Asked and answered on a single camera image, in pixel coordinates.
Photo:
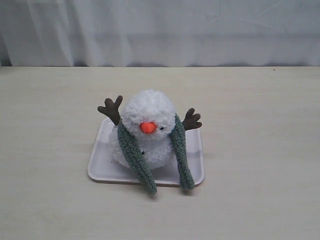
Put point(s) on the white rectangular plastic tray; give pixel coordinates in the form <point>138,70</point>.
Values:
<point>102,168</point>

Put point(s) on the white plush snowman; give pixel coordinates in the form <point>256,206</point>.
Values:
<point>150,117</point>

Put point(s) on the white background curtain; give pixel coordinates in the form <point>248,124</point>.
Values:
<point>159,33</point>

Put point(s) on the green fleece scarf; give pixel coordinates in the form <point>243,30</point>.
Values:
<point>137,163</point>

